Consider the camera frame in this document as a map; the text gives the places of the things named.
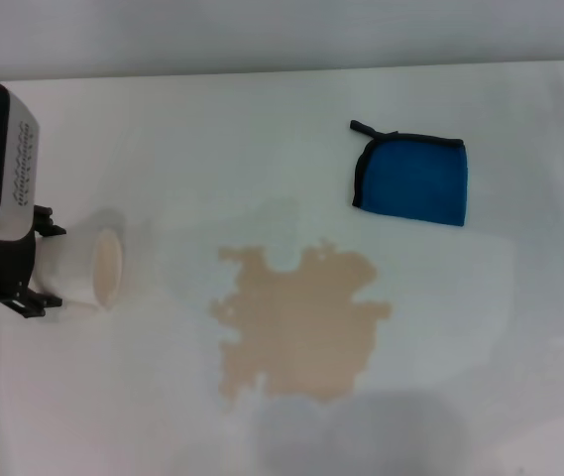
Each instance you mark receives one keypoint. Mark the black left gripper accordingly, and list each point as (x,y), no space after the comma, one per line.
(6,265)

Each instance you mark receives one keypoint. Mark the white paper cup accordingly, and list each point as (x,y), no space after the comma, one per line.
(73,258)

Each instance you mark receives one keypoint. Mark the blue rag with black trim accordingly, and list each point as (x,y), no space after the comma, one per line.
(415,186)

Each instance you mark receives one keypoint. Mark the brown water stain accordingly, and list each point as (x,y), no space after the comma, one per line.
(301,327)

